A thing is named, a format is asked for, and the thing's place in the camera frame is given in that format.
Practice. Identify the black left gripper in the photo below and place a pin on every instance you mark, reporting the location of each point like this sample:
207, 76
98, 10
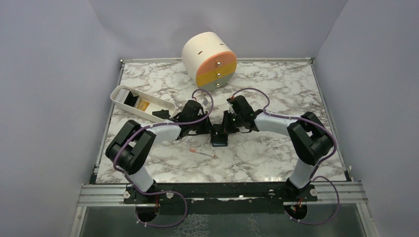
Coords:
207, 129

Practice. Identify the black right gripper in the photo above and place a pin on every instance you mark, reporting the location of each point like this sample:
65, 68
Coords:
227, 128

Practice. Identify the black card holder wallet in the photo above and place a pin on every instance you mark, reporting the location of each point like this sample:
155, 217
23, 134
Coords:
218, 136

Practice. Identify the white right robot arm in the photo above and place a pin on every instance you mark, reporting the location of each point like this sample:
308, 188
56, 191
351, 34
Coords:
310, 139

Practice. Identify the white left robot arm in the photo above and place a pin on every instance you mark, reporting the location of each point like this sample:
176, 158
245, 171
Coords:
131, 146

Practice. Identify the stack of cards in tray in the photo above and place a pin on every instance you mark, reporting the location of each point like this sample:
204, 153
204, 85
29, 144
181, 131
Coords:
126, 97

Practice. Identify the orange capped syringe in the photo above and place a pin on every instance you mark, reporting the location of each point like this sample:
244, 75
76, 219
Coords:
202, 153

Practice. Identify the cream round drawer cabinet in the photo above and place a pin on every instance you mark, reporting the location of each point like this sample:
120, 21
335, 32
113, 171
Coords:
209, 61

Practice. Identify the white oblong tray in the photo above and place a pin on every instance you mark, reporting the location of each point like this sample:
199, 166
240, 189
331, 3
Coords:
156, 104

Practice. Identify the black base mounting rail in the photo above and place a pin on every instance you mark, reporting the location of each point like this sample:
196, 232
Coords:
219, 198

